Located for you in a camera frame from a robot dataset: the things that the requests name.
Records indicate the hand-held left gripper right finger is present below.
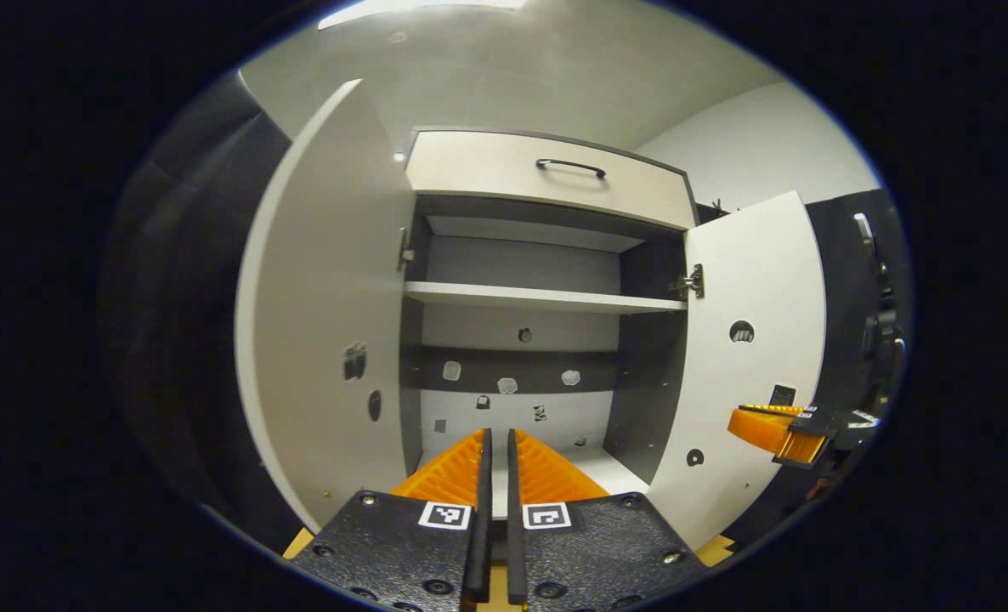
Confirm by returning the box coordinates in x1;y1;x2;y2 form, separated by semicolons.
507;428;713;609

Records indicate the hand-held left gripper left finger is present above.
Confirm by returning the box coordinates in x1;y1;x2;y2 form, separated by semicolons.
287;428;494;612

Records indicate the white cabinet door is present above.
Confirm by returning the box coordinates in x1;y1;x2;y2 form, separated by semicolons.
644;191;828;553
234;79;416;532

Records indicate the white double-door shoe cabinet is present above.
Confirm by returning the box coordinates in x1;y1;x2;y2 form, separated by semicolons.
398;127;700;498

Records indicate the white cabinet shelf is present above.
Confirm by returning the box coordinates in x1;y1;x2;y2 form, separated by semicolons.
402;280;689;315

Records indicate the white cabinet drawer front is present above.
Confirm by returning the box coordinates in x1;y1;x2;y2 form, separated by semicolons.
405;129;699;232

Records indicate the black curved drawer handle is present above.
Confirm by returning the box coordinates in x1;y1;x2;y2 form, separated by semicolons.
535;158;607;180

